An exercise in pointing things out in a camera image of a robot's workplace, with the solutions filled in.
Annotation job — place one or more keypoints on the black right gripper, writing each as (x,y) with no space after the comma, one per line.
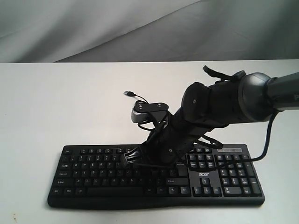
(163,147)

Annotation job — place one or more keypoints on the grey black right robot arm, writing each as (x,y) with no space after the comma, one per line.
(239,98)

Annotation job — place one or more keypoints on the black acer keyboard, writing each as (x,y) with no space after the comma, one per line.
(91,177)

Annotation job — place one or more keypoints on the grey backdrop cloth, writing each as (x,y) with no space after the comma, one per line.
(73,31)

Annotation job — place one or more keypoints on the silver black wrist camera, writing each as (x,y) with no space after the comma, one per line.
(143,111)

